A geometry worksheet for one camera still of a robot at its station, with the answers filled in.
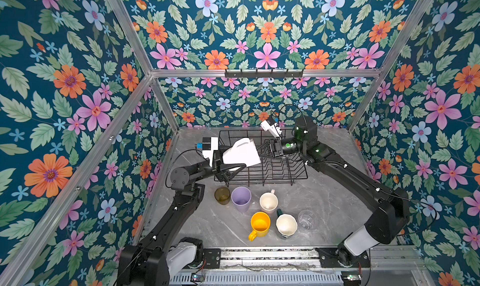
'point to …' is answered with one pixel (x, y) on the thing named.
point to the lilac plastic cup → (241, 197)
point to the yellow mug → (260, 223)
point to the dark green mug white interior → (286, 224)
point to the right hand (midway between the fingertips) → (258, 148)
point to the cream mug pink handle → (268, 201)
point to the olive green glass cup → (222, 195)
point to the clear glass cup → (307, 220)
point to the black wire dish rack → (281, 162)
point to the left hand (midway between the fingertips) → (243, 163)
